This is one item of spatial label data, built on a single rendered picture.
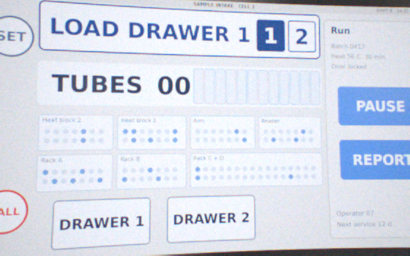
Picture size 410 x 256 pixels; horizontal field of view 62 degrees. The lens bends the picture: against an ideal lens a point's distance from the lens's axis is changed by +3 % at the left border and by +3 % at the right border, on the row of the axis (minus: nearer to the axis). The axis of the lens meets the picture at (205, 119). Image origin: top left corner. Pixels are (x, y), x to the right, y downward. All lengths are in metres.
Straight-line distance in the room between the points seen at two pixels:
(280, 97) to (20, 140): 0.27
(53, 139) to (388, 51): 0.38
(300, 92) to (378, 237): 0.18
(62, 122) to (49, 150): 0.03
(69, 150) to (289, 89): 0.24
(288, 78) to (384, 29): 0.13
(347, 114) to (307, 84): 0.06
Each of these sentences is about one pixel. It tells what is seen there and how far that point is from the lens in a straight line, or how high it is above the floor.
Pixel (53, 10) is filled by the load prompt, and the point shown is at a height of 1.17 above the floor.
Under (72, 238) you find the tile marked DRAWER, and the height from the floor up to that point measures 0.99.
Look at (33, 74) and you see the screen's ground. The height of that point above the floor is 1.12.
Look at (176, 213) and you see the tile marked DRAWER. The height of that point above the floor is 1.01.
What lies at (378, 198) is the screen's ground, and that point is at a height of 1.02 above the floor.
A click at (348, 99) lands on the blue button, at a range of 0.41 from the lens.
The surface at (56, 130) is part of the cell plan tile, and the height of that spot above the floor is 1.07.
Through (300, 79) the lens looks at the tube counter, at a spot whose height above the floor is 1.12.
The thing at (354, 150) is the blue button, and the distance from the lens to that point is 0.41.
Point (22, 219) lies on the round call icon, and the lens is 0.38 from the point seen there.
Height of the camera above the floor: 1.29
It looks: 36 degrees down
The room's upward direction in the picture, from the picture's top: 6 degrees clockwise
